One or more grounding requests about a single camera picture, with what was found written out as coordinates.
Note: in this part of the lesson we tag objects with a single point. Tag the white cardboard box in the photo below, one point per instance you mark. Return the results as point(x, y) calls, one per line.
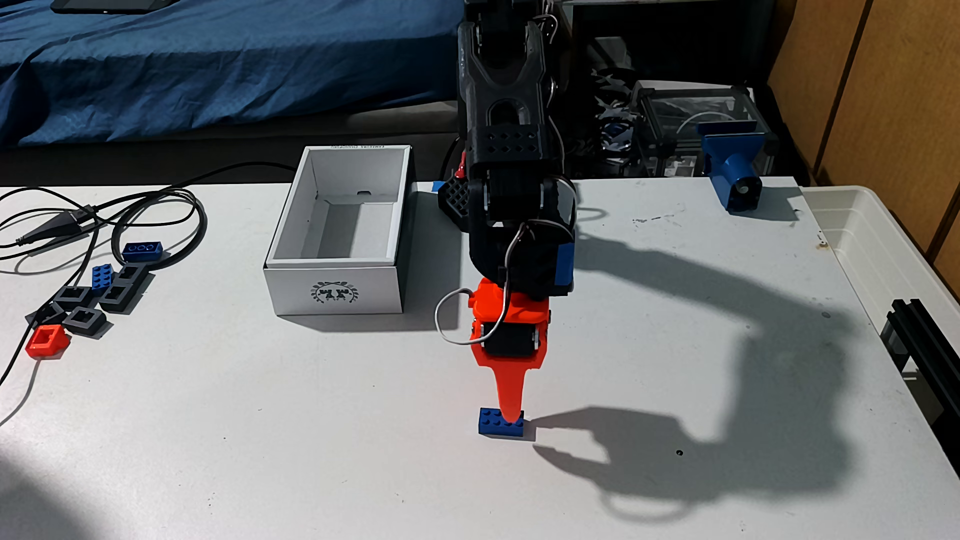
point(337, 289)

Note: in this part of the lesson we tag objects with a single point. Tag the blue brick with round holes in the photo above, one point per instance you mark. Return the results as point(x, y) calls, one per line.
point(142, 253)

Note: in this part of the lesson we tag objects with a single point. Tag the small blue toy brick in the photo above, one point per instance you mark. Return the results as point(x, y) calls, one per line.
point(103, 279)

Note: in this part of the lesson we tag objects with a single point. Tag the small cooling fan part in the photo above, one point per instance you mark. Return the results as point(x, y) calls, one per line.
point(615, 133)

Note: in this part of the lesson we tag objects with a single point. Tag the clear acrylic case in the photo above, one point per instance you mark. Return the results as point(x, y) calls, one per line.
point(675, 112)

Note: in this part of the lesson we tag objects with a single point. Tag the white plastic bin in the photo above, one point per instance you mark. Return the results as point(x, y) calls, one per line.
point(862, 247)

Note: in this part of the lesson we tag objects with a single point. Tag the blue bed sheet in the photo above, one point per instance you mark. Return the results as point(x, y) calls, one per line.
point(225, 60)

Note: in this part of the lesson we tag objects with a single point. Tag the black aluminium extrusion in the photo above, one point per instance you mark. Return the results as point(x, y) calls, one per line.
point(922, 337)

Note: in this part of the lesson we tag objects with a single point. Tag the wooden cabinet doors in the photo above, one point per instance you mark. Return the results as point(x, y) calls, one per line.
point(862, 75)

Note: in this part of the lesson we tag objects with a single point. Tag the black power adapter plug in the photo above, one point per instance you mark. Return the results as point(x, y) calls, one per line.
point(60, 223)

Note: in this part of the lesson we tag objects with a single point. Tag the black flat tablet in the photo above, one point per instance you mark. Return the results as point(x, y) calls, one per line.
point(112, 6)

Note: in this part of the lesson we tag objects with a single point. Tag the blue printed mount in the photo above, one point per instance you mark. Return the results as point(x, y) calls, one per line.
point(731, 165)

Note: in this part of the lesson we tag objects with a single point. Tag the brown bed frame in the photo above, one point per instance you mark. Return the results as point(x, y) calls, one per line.
point(225, 150)

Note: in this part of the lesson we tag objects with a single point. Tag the black square printed frame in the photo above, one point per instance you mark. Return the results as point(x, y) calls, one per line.
point(112, 304)
point(45, 315)
point(64, 301)
point(75, 328)
point(124, 279)

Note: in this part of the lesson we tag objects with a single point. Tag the red square printed frame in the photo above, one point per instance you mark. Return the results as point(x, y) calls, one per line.
point(37, 346)

